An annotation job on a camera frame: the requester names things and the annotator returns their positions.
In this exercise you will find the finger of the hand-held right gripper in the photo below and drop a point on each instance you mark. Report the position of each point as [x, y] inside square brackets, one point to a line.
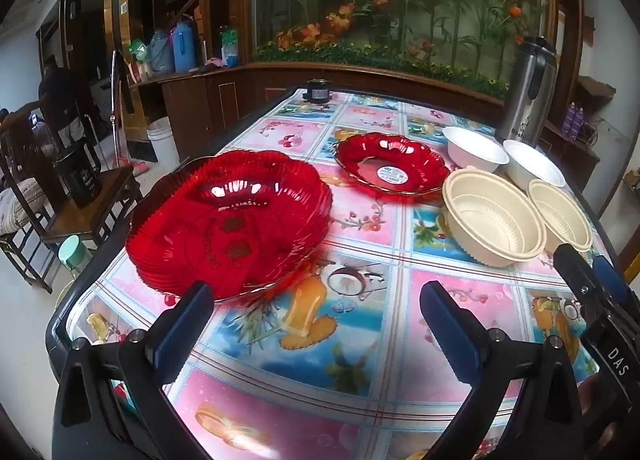
[580, 285]
[612, 285]

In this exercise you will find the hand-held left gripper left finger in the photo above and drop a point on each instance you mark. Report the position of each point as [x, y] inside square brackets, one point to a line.
[180, 330]

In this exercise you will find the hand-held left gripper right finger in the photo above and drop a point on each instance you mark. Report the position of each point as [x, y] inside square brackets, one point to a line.
[445, 325]

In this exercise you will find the white round plate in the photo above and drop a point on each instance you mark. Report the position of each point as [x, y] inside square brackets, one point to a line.
[475, 149]

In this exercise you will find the stack of red plates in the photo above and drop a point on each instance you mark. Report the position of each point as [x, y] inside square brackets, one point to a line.
[225, 220]

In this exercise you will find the small beige plastic bowl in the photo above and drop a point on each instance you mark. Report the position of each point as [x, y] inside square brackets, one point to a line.
[560, 235]

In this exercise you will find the pink fruit print tablecloth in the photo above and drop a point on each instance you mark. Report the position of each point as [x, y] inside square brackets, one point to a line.
[360, 340]

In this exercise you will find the large beige plastic bowl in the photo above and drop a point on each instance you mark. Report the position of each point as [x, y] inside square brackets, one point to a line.
[480, 240]

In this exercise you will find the black rimmed table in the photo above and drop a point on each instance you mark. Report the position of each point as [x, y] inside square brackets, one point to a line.
[55, 335]

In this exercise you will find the white foam bowl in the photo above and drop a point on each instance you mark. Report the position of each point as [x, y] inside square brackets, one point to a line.
[535, 164]

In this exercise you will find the green lidded container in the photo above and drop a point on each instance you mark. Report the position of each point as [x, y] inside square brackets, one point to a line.
[75, 252]

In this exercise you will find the dark wooden chair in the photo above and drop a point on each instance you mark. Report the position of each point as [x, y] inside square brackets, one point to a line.
[80, 225]

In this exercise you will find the purple bottles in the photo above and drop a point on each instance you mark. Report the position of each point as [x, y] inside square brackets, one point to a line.
[573, 119]

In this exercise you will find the small red labelled plate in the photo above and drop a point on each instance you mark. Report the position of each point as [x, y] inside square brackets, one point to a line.
[360, 159]

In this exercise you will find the white bucket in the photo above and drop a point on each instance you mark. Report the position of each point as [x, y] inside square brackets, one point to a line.
[163, 142]

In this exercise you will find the stainless steel thermos jug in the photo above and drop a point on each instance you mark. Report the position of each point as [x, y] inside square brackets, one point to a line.
[527, 99]

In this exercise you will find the patterned cushion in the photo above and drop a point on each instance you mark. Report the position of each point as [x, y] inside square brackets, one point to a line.
[17, 205]

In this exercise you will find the dark wooden cabinet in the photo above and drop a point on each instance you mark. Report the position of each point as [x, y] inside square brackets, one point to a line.
[225, 94]

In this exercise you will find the small black round object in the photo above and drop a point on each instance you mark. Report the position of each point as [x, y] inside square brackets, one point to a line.
[318, 89]

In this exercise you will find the blue thermos flask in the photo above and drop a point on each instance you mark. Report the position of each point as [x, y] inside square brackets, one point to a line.
[183, 47]

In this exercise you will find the green white bottle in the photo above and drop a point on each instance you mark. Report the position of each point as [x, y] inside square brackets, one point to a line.
[229, 47]

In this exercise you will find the golden pillar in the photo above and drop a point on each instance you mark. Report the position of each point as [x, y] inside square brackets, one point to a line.
[120, 14]

